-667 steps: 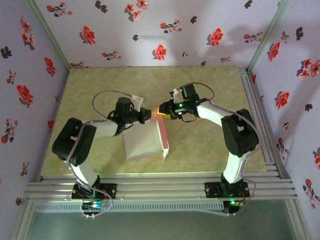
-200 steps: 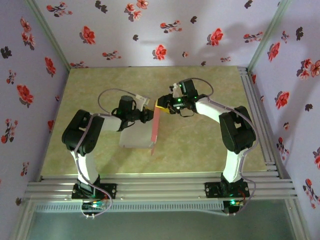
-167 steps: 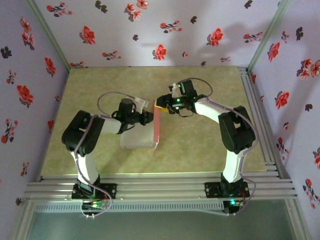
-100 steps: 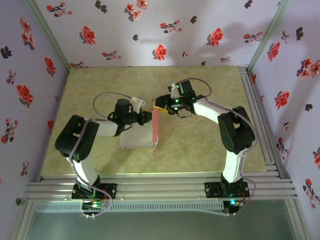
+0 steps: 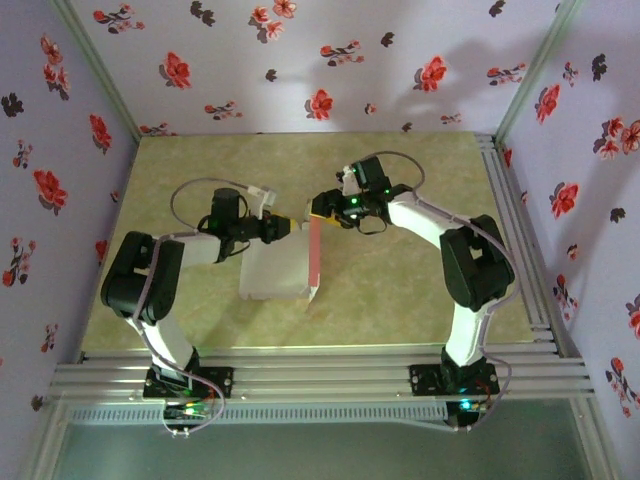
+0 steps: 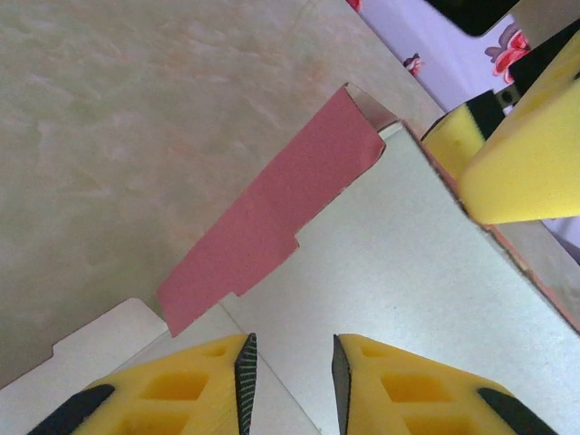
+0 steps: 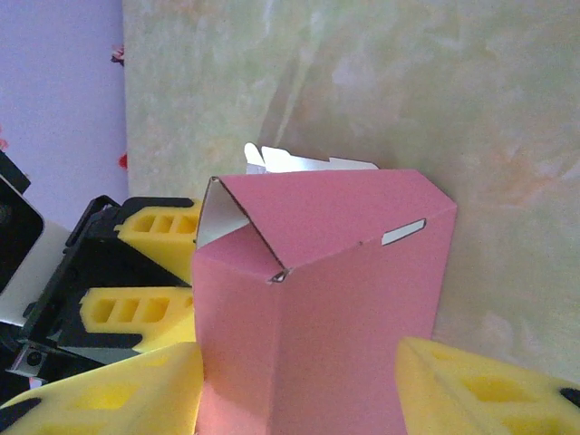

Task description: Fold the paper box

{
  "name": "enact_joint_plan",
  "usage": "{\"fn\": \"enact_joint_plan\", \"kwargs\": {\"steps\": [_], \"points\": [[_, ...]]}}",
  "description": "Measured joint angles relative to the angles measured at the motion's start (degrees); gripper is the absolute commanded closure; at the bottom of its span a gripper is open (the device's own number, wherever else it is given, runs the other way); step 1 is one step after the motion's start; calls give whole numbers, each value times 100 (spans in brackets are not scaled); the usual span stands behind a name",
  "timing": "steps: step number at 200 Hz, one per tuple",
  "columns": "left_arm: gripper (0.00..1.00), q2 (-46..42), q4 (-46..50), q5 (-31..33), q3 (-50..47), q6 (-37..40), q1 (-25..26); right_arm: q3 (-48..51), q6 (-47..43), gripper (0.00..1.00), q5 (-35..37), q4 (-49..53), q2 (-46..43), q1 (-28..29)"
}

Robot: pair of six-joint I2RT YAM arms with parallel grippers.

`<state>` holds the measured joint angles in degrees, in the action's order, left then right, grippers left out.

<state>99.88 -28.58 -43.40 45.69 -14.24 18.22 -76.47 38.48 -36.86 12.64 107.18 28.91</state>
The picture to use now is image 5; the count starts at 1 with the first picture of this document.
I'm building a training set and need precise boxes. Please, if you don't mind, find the short aluminium frame rail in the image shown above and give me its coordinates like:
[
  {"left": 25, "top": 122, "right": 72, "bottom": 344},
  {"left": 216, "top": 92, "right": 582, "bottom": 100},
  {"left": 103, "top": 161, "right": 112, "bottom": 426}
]
[{"left": 474, "top": 132, "right": 576, "bottom": 359}]

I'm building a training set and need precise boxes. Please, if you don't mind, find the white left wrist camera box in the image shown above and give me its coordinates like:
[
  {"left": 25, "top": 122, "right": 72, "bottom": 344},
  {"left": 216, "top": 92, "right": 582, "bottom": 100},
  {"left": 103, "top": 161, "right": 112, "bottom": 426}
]
[{"left": 245, "top": 184, "right": 278, "bottom": 211}]

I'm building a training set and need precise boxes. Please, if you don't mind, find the aluminium corner post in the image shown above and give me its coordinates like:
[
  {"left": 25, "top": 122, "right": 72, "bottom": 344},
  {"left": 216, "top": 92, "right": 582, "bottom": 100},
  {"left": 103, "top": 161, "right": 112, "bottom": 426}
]
[
  {"left": 49, "top": 0, "right": 144, "bottom": 146},
  {"left": 493, "top": 0, "right": 585, "bottom": 146}
]

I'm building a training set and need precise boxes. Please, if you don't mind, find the aluminium frame leg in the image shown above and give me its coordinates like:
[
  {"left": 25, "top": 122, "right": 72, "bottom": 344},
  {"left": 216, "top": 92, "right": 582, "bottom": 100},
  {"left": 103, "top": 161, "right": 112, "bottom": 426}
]
[
  {"left": 18, "top": 398, "right": 70, "bottom": 480},
  {"left": 569, "top": 397, "right": 622, "bottom": 480}
]

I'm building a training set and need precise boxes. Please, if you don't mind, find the grey slotted cable duct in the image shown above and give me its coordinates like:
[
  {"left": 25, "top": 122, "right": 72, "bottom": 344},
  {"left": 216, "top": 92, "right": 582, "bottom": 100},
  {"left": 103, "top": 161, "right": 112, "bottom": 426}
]
[{"left": 67, "top": 403, "right": 449, "bottom": 426}]

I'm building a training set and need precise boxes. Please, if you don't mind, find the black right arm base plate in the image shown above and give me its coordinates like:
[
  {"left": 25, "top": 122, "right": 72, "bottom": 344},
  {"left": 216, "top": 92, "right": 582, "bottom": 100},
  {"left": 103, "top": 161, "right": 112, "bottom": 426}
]
[{"left": 408, "top": 363, "right": 501, "bottom": 397}]

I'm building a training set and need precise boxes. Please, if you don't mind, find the white paper box pink outside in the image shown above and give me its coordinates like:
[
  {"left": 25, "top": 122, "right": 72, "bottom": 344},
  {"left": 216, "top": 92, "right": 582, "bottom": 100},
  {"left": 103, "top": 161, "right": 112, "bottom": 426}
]
[{"left": 238, "top": 219, "right": 322, "bottom": 303}]

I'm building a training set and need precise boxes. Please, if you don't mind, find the long aluminium frame rail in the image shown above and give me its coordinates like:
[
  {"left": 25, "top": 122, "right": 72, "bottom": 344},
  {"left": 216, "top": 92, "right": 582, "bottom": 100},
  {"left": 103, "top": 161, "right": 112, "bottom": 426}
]
[{"left": 47, "top": 342, "right": 597, "bottom": 402}]

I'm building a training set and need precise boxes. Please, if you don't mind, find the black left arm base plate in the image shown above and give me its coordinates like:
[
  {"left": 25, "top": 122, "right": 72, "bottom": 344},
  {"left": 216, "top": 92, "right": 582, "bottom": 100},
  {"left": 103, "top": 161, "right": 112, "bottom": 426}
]
[{"left": 143, "top": 366, "right": 235, "bottom": 400}]

